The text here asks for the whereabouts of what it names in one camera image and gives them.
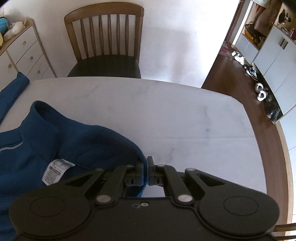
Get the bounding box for blue zip sweatshirt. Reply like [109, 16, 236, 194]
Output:
[0, 71, 148, 241]

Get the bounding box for white sneakers pair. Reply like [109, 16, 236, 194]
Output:
[254, 82, 267, 101]

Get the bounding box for far wooden chair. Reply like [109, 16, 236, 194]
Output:
[64, 2, 144, 79]

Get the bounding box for red door mat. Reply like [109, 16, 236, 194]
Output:
[219, 41, 233, 59]

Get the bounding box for white drawer sideboard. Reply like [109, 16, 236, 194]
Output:
[1, 19, 56, 89]

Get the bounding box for white shoe cabinet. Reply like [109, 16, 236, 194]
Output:
[233, 22, 296, 125]

